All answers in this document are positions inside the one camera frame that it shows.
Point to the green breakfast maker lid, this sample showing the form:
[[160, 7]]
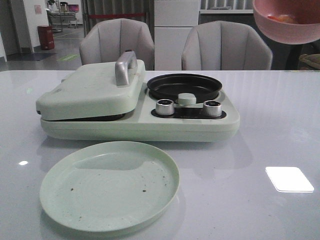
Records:
[[92, 91]]

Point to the orange shrimp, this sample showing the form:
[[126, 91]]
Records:
[[283, 18]]

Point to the pink bowl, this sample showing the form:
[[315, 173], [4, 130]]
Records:
[[306, 13]]

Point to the green breakfast maker base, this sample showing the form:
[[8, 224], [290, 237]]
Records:
[[141, 125]]

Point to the silver left control knob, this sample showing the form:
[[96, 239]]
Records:
[[165, 107]]

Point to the silver control knob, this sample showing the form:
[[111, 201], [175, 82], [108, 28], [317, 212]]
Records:
[[165, 107], [212, 108]]

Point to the black round frying pan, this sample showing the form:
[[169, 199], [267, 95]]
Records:
[[169, 86]]

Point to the silver right control knob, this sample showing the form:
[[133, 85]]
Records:
[[212, 108]]

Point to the green round plate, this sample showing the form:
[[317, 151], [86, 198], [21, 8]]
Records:
[[110, 188]]

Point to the grey right chair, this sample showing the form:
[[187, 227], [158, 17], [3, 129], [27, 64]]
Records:
[[226, 46]]

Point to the grey chair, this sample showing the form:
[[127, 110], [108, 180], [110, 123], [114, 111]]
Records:
[[226, 46], [108, 39]]

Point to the grey left chair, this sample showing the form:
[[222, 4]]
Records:
[[108, 39]]

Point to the white refrigerator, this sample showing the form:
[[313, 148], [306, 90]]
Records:
[[173, 20]]

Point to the red bin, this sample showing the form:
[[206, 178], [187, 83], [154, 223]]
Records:
[[46, 39]]

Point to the green pan handle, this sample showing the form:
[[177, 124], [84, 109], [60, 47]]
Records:
[[186, 99]]

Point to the silver lid handle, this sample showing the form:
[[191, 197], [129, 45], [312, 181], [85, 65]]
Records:
[[126, 61]]

